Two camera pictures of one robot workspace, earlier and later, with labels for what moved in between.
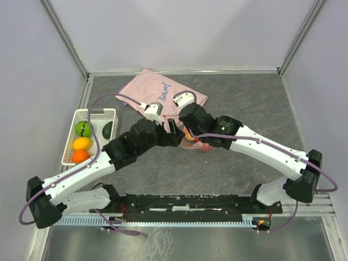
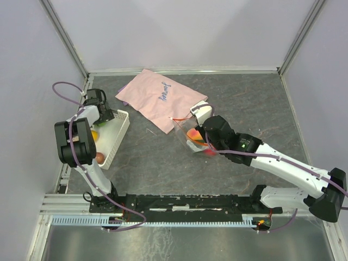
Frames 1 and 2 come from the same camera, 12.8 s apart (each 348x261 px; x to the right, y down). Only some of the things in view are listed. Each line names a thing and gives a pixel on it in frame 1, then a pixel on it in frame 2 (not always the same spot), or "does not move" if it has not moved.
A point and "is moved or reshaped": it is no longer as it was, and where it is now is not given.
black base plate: (185, 205) does not move
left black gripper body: (162, 138) → (108, 115)
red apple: (207, 149) is moved or reshaped
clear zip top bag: (189, 141) is moved or reshaped
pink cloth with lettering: (149, 87) does not move
